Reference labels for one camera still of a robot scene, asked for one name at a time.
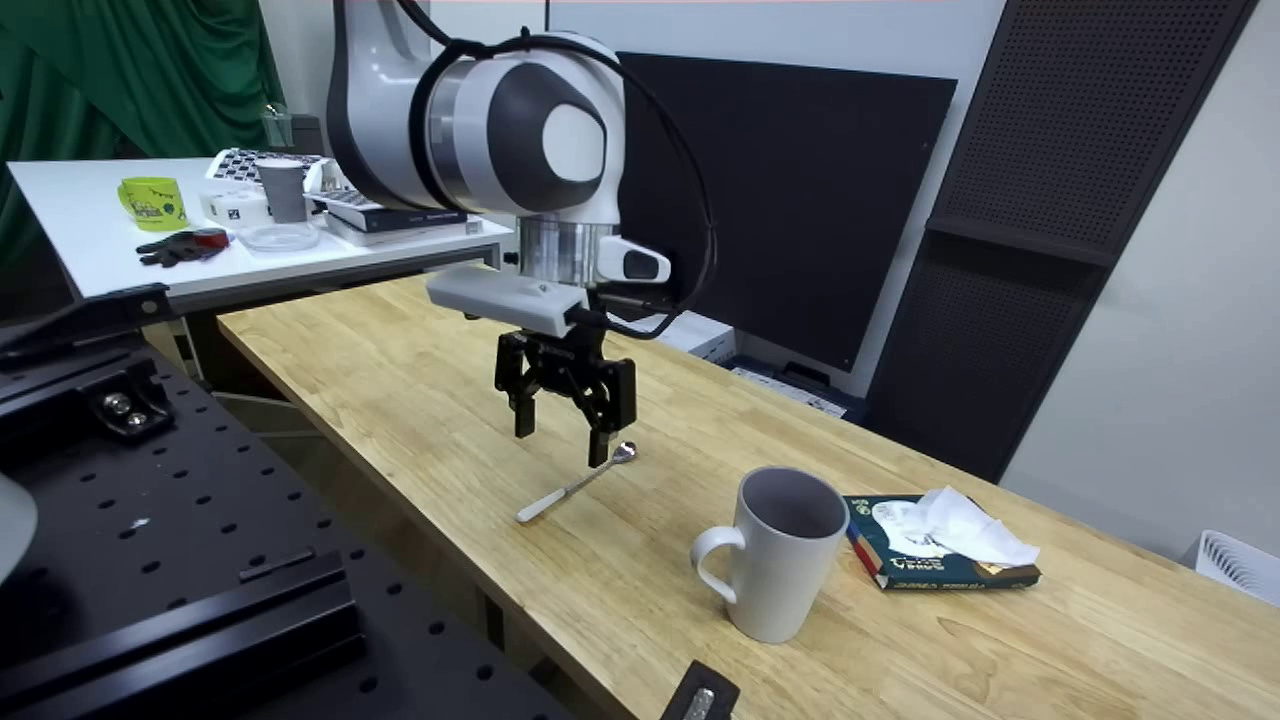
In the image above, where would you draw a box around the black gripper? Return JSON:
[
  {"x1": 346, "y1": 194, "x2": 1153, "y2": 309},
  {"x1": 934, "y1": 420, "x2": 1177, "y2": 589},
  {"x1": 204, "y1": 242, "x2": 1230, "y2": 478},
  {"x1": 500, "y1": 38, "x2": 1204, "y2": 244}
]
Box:
[{"x1": 492, "y1": 309, "x2": 641, "y2": 472}]

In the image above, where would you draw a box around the metal spoon with white handle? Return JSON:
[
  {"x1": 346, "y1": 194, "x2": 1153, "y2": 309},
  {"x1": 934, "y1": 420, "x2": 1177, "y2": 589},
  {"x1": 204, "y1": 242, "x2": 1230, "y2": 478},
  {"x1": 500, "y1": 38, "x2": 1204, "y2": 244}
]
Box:
[{"x1": 512, "y1": 438, "x2": 645, "y2": 527}]

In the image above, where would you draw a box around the grey cup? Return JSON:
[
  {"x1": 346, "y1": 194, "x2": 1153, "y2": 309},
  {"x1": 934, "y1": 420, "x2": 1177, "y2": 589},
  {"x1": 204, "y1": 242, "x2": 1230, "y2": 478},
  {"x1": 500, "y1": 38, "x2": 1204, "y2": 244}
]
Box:
[{"x1": 253, "y1": 152, "x2": 316, "y2": 230}]

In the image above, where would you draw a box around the white ceramic mug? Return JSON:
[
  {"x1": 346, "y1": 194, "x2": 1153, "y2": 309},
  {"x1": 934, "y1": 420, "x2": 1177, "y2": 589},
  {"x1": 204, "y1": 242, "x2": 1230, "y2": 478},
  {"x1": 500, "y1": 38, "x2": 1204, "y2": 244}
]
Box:
[{"x1": 689, "y1": 466, "x2": 852, "y2": 649}]

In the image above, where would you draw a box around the black monitor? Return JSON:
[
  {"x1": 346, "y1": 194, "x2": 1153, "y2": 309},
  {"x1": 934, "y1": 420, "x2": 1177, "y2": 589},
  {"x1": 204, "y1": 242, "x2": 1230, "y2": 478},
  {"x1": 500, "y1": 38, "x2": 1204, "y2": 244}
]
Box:
[{"x1": 610, "y1": 48, "x2": 960, "y2": 405}]

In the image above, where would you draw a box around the black optical breadboard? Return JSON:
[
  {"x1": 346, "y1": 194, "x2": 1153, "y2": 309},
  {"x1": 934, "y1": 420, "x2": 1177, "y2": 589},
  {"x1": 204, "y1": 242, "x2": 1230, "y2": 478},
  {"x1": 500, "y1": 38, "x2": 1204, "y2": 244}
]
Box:
[{"x1": 0, "y1": 343, "x2": 576, "y2": 720}]

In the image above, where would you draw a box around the white dotted packet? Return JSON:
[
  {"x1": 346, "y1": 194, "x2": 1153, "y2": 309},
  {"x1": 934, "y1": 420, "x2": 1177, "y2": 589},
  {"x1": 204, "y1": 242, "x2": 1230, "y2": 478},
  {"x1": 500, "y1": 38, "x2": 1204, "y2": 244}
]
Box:
[{"x1": 200, "y1": 145, "x2": 270, "y2": 190}]

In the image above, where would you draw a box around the dark teal book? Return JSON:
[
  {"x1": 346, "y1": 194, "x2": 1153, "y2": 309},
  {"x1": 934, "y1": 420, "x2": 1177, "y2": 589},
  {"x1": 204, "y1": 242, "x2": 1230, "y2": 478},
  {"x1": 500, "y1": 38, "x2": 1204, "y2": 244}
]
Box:
[{"x1": 839, "y1": 494, "x2": 1045, "y2": 597}]

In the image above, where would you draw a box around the red and black tool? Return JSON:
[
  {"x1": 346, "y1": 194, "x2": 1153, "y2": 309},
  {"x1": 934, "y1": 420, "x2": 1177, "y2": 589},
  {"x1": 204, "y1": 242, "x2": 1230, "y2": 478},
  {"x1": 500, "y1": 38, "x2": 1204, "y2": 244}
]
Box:
[{"x1": 133, "y1": 226, "x2": 237, "y2": 273}]

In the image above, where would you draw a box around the crumpled white tissue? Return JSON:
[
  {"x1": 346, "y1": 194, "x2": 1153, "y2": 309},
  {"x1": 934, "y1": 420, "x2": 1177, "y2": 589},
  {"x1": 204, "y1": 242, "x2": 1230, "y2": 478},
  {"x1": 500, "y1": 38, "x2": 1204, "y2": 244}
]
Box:
[{"x1": 871, "y1": 483, "x2": 1045, "y2": 574}]

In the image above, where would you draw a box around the yellow-green packet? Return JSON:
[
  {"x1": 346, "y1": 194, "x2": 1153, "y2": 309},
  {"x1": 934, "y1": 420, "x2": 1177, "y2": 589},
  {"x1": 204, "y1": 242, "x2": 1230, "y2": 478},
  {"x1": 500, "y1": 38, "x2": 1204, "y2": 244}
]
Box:
[{"x1": 115, "y1": 173, "x2": 193, "y2": 242}]

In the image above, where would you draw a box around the white side table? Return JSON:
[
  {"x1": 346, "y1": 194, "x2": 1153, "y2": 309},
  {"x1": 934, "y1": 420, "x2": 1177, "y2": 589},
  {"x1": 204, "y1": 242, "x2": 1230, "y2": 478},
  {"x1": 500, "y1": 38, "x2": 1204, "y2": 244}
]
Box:
[{"x1": 4, "y1": 156, "x2": 516, "y2": 319}]

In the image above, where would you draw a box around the green curtain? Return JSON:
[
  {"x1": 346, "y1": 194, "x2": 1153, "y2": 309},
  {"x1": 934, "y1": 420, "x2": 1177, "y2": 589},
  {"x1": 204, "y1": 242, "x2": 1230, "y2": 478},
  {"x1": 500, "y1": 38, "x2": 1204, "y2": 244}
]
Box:
[{"x1": 0, "y1": 0, "x2": 289, "y2": 324}]

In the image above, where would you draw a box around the black metal mount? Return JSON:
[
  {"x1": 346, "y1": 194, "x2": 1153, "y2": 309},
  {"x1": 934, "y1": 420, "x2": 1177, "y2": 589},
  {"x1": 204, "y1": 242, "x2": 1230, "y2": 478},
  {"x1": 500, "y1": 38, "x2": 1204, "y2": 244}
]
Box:
[{"x1": 86, "y1": 375, "x2": 177, "y2": 444}]

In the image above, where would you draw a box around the black aluminium rail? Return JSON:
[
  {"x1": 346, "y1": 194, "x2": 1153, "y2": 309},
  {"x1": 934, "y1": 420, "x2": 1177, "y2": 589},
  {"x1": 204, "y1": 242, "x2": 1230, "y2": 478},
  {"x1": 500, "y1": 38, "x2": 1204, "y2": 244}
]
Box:
[{"x1": 0, "y1": 563, "x2": 371, "y2": 720}]

